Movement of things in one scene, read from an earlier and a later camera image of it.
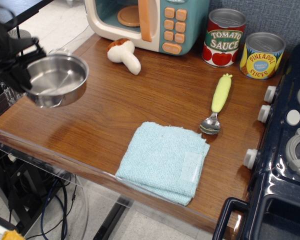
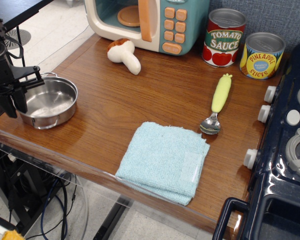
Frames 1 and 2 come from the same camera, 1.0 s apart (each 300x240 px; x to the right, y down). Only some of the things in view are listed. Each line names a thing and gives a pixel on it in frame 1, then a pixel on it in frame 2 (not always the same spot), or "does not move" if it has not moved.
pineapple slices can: [261, 55] does not move
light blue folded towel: [164, 162] does not move
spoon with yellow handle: [210, 125] does not move
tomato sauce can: [225, 29] does not move
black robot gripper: [6, 53] → [6, 79]
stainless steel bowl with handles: [58, 79] → [50, 104]
